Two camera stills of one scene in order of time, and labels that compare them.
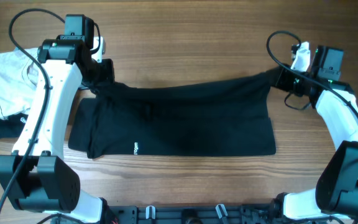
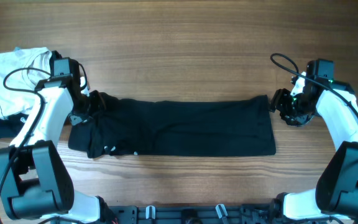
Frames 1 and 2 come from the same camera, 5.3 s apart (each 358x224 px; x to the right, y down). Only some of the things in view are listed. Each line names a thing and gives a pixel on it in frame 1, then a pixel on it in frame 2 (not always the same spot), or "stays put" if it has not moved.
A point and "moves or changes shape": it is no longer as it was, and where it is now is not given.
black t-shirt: x=224 y=116 moves or changes shape
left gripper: x=108 y=76 → x=98 y=105
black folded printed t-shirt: x=7 y=127 stays put
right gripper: x=280 y=82 → x=279 y=103
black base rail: x=194 y=214 stays put
